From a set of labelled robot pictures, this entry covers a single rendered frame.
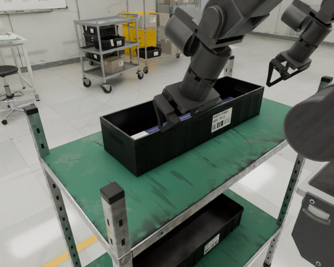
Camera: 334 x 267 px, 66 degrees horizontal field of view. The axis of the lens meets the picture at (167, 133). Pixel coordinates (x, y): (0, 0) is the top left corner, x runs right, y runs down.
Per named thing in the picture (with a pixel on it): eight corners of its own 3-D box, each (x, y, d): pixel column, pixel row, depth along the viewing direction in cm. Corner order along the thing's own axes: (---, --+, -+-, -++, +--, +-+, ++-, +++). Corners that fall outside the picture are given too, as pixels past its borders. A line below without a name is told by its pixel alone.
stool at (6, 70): (-18, 118, 305) (-37, 71, 276) (20, 103, 345) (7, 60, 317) (12, 128, 285) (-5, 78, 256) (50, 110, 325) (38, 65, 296)
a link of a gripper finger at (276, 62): (255, 80, 79) (274, 54, 72) (267, 75, 83) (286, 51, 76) (272, 95, 77) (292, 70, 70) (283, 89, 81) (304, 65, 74)
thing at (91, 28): (86, 64, 507) (79, 24, 469) (105, 60, 535) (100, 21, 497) (103, 71, 467) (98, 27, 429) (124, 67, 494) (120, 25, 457)
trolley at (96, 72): (81, 87, 396) (69, 17, 346) (122, 73, 460) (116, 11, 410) (106, 95, 369) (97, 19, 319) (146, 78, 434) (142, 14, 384)
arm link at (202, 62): (219, 53, 39) (241, 48, 42) (191, 27, 42) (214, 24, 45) (201, 87, 44) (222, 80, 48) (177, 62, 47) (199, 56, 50)
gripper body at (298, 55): (275, 58, 74) (292, 35, 69) (291, 52, 80) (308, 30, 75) (292, 72, 72) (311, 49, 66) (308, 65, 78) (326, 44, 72)
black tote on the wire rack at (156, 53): (144, 60, 454) (144, 51, 447) (135, 56, 474) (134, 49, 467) (162, 56, 477) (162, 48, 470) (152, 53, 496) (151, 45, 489)
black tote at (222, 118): (137, 177, 66) (134, 141, 61) (104, 149, 78) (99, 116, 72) (259, 114, 99) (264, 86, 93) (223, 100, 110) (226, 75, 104)
